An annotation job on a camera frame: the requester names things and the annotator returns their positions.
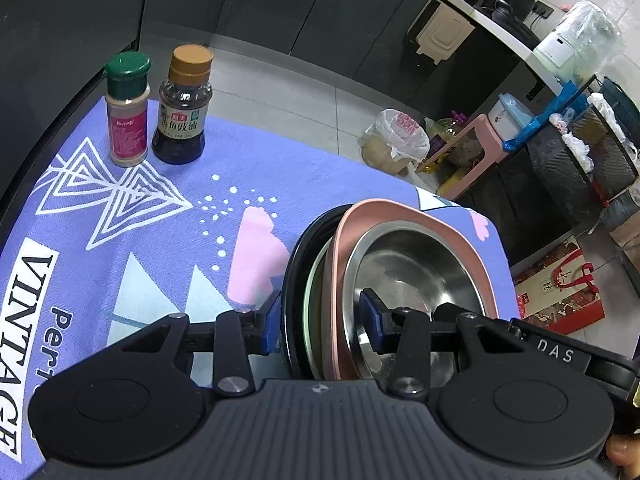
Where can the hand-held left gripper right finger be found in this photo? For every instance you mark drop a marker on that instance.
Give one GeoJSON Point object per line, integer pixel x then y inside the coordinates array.
{"type": "Point", "coordinates": [372, 322]}

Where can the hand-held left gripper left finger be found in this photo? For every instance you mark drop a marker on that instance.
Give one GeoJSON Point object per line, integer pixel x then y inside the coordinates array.
{"type": "Point", "coordinates": [269, 327]}

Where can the green plate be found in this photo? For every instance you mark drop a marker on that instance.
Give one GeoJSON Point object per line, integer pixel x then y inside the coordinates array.
{"type": "Point", "coordinates": [312, 310]}

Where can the black plastic bowl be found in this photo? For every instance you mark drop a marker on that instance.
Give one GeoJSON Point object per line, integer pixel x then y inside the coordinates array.
{"type": "Point", "coordinates": [295, 270]}

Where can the stainless steel plate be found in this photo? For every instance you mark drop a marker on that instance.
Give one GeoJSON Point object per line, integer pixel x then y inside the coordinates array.
{"type": "Point", "coordinates": [415, 270]}

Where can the pink square plate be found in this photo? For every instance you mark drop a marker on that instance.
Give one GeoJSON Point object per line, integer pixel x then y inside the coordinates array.
{"type": "Point", "coordinates": [400, 212]}

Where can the person's right hand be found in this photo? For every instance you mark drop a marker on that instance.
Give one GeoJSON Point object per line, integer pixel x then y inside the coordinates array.
{"type": "Point", "coordinates": [625, 452]}

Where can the red gift bag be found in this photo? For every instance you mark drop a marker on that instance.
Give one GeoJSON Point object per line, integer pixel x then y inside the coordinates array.
{"type": "Point", "coordinates": [560, 290]}

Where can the purple printed tablecloth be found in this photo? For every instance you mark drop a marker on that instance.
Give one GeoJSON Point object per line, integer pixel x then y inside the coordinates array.
{"type": "Point", "coordinates": [150, 240]}

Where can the black mesh storage rack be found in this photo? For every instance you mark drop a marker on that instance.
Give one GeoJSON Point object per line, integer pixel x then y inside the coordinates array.
{"type": "Point", "coordinates": [540, 185]}

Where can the cooking oil bottle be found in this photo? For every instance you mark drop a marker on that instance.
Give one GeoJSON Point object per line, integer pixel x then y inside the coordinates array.
{"type": "Point", "coordinates": [445, 132]}

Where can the crumpled white plastic bag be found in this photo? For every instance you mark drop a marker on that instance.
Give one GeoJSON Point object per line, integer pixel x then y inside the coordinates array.
{"type": "Point", "coordinates": [612, 120]}
{"type": "Point", "coordinates": [575, 145]}

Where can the pink stool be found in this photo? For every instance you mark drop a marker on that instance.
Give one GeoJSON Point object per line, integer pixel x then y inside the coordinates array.
{"type": "Point", "coordinates": [480, 132]}

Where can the brown-capped soy sauce bottle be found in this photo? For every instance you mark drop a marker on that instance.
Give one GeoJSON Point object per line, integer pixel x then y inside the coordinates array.
{"type": "Point", "coordinates": [180, 125]}

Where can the blue-lidded white container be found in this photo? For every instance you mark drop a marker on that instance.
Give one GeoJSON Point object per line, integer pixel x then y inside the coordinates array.
{"type": "Point", "coordinates": [507, 115]}

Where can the blue plastic bag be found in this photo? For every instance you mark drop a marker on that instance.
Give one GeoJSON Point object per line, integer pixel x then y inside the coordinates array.
{"type": "Point", "coordinates": [550, 110]}

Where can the green-capped spice bottle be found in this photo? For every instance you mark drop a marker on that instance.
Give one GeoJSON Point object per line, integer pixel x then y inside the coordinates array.
{"type": "Point", "coordinates": [127, 125]}

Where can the beige hanging waste bin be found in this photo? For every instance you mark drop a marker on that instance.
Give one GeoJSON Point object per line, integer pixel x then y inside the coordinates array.
{"type": "Point", "coordinates": [442, 32]}

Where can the white appliance under plastic cover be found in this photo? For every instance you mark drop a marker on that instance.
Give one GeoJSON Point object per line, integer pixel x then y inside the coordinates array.
{"type": "Point", "coordinates": [565, 47]}

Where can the dark kitchen cabinets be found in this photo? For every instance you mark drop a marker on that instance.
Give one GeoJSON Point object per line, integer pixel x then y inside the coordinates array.
{"type": "Point", "coordinates": [300, 10]}

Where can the black air fryer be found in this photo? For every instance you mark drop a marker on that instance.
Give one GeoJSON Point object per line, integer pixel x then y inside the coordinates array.
{"type": "Point", "coordinates": [515, 2]}

